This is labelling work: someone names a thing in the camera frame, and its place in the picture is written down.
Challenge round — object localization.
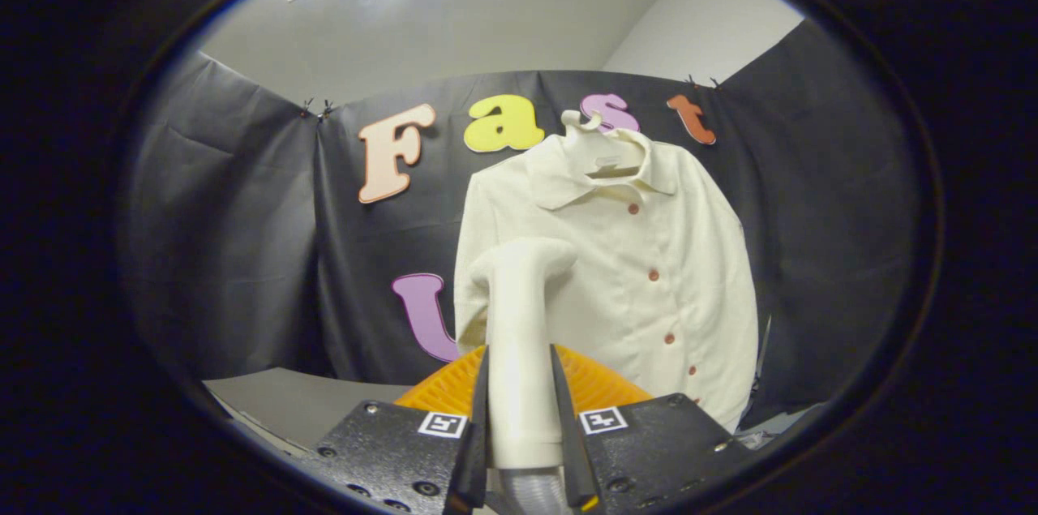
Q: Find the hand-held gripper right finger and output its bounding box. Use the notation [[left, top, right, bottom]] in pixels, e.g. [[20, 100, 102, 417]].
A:
[[549, 343, 759, 514]]

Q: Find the white plastic hanger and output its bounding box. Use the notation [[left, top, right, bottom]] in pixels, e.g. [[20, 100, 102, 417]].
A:
[[561, 109, 647, 180]]

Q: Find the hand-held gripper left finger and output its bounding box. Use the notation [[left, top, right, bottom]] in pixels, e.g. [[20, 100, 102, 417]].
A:
[[304, 345, 491, 515]]

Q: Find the white garment steamer head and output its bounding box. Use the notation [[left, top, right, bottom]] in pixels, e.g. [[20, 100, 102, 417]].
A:
[[469, 238, 578, 471]]

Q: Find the cream button-up shirt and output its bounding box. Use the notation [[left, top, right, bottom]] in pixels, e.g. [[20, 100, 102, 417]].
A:
[[453, 130, 761, 435]]

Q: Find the black backdrop cloth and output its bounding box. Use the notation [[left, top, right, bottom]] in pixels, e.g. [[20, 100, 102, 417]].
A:
[[122, 19, 921, 428]]

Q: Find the grey cabinet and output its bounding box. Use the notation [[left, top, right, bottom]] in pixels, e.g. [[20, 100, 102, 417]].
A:
[[203, 367, 414, 459]]

